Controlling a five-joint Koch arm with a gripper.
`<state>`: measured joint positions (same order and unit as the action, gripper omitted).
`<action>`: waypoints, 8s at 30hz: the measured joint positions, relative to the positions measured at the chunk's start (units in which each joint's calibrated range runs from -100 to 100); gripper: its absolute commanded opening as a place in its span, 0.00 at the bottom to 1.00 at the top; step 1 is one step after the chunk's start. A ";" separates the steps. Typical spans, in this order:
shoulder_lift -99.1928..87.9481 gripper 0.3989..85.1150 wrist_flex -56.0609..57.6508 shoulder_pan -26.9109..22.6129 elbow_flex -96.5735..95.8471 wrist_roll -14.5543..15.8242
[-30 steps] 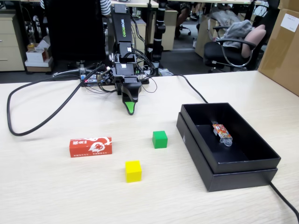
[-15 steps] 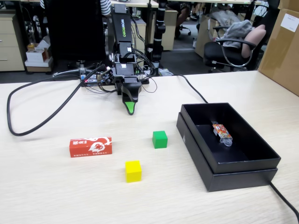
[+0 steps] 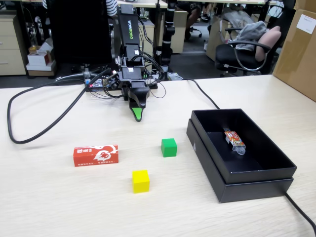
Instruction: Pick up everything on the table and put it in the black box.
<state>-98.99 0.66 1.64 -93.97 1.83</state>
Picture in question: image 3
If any controller board base plate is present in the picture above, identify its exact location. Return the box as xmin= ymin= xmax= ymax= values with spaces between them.
xmin=85 ymin=73 xmax=158 ymax=92

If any thick black camera cable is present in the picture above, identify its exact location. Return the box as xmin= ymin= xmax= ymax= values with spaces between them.
xmin=6 ymin=68 xmax=113 ymax=145

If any person in striped shirt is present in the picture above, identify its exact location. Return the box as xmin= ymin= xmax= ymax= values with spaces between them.
xmin=105 ymin=0 xmax=119 ymax=17

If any grey cloth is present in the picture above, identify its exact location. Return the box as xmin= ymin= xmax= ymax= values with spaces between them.
xmin=233 ymin=20 xmax=268 ymax=52

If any plain beige cabinet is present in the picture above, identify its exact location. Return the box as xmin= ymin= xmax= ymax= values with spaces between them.
xmin=170 ymin=10 xmax=189 ymax=54

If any beige drawer cabinet with lock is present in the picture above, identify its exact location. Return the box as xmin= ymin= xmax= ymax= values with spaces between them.
xmin=137 ymin=21 xmax=156 ymax=59

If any black white pole robot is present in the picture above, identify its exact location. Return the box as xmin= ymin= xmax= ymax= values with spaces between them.
xmin=160 ymin=0 xmax=178 ymax=73

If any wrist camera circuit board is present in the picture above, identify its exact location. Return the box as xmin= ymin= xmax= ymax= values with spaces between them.
xmin=101 ymin=73 xmax=119 ymax=90

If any small cardboard box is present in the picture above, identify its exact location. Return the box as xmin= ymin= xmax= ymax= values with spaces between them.
xmin=293 ymin=0 xmax=316 ymax=13

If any seated person in dark clothes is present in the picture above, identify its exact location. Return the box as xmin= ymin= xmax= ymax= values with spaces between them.
xmin=184 ymin=0 xmax=210 ymax=41

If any red carton box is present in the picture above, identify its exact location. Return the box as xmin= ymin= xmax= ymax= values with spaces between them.
xmin=73 ymin=144 xmax=119 ymax=167

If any black monitor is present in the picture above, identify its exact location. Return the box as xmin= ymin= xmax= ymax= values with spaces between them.
xmin=46 ymin=0 xmax=113 ymax=65

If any black office chair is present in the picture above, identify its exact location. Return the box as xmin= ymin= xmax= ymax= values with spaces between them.
xmin=215 ymin=24 xmax=282 ymax=76

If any pink cushion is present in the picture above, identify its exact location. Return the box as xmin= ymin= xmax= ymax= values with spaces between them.
xmin=255 ymin=26 xmax=282 ymax=62

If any green cube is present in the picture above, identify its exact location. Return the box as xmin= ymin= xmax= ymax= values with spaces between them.
xmin=160 ymin=138 xmax=178 ymax=158

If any black cardboard box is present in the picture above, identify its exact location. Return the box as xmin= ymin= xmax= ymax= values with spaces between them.
xmin=191 ymin=108 xmax=298 ymax=185

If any wrapped candy packet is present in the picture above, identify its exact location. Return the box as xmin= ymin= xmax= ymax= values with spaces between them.
xmin=224 ymin=127 xmax=247 ymax=156

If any large labelled cardboard box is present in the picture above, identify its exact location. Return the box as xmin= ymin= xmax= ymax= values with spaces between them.
xmin=272 ymin=8 xmax=316 ymax=102

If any background desk top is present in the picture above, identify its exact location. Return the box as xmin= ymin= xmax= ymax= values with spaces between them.
xmin=112 ymin=0 xmax=168 ymax=8

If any flat white cardboard box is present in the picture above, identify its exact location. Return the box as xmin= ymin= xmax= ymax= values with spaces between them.
xmin=26 ymin=61 xmax=57 ymax=77

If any silver monitor stand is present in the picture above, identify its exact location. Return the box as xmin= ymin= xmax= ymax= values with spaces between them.
xmin=54 ymin=63 xmax=111 ymax=83

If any yellow cube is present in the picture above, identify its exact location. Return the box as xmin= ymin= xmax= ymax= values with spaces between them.
xmin=132 ymin=169 xmax=151 ymax=194

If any black power cable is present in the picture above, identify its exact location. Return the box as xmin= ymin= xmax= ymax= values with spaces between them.
xmin=181 ymin=78 xmax=316 ymax=230

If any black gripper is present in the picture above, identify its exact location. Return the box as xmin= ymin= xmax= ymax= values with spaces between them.
xmin=118 ymin=65 xmax=151 ymax=123

